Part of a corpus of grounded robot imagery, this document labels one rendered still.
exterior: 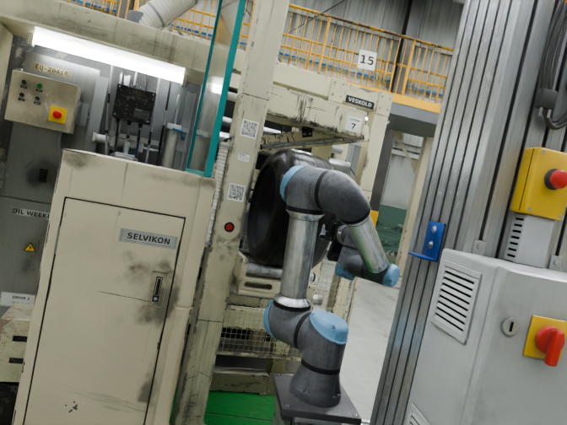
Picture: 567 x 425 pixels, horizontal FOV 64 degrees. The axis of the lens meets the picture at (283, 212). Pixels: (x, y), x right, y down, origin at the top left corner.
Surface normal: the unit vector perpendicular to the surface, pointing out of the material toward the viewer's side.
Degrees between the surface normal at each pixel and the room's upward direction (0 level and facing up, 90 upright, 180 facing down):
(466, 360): 90
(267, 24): 90
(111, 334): 90
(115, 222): 90
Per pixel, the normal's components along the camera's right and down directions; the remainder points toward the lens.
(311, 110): 0.30, 0.11
